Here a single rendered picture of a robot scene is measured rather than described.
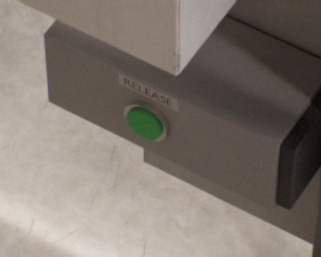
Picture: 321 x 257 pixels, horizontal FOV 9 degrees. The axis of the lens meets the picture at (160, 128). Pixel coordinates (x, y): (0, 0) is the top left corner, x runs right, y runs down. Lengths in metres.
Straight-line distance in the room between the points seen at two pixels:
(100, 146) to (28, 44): 0.22
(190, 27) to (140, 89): 0.21
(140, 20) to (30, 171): 1.64
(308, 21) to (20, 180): 1.46
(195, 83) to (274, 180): 0.09
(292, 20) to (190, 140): 0.11
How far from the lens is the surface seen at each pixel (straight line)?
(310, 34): 1.47
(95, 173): 2.88
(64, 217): 2.84
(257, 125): 1.44
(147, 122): 1.48
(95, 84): 1.50
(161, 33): 1.25
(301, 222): 1.65
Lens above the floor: 2.32
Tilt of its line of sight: 52 degrees down
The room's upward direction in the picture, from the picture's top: straight up
